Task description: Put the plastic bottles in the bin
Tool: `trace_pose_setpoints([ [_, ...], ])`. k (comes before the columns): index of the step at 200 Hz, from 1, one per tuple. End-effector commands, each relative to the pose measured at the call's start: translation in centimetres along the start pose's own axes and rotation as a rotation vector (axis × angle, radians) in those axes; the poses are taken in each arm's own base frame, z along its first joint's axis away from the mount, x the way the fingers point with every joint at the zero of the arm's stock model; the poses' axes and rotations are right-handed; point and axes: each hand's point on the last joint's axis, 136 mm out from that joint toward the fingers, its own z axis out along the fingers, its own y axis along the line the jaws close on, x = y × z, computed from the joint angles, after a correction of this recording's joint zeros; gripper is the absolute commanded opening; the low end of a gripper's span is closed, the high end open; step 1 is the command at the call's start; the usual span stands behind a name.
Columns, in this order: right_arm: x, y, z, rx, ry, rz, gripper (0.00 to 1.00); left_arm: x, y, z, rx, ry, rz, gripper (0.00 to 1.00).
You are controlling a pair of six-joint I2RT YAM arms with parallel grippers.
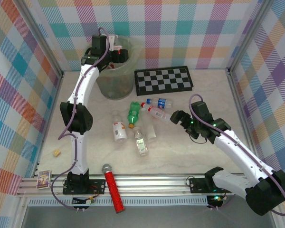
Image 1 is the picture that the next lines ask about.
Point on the red glitter microphone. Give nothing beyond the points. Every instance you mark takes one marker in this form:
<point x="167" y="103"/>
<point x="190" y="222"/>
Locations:
<point x="111" y="183"/>

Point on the small yellow cube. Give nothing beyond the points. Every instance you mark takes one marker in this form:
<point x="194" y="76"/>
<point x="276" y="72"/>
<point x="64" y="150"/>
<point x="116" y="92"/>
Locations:
<point x="57" y="153"/>

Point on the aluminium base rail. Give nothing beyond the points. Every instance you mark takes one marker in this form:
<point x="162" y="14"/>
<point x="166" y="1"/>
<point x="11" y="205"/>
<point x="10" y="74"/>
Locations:
<point x="145" y="184"/>

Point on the green plastic bottle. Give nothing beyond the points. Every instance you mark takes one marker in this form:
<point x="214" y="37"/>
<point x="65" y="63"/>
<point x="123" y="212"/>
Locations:
<point x="133" y="111"/>

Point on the blue cap blue label bottle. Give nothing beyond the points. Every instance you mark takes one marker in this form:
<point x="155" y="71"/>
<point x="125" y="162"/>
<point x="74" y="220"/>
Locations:
<point x="161" y="103"/>

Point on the clear bottle red cap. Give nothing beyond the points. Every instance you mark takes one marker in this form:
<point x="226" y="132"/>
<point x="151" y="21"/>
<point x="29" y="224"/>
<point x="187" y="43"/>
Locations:
<point x="156" y="114"/>

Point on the aluminium frame post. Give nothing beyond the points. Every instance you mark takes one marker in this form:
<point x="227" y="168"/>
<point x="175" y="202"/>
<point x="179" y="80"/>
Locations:
<point x="249" y="35"/>
<point x="41" y="40"/>

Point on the translucent grey plastic bin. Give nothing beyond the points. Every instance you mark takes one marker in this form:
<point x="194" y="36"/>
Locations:
<point x="114" y="88"/>

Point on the clear bottle orange white label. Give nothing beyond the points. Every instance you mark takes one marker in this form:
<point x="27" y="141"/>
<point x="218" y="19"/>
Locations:
<point x="118" y="129"/>

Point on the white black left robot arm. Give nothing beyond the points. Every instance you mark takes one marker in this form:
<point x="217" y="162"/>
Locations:
<point x="82" y="85"/>

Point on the small colourful card box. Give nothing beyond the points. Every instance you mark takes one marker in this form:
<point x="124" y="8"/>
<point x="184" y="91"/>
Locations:
<point x="44" y="179"/>

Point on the small circuit board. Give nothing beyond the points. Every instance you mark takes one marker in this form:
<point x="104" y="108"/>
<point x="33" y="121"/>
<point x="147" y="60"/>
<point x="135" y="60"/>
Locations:
<point x="89" y="201"/>
<point x="216" y="198"/>

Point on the aluminium side rail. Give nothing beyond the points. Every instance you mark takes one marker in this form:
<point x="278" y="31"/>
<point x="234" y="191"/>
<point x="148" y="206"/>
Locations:
<point x="236" y="99"/>
<point x="40" y="154"/>

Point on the plaid cloth backdrop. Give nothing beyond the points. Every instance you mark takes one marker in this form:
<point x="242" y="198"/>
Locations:
<point x="275" y="83"/>
<point x="9" y="95"/>
<point x="180" y="28"/>

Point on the small bottle green white label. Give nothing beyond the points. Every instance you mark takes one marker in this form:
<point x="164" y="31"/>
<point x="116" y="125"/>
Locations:
<point x="140" y="143"/>

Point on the black grey chessboard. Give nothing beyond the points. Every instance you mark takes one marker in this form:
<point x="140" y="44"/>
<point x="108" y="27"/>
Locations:
<point x="164" y="79"/>

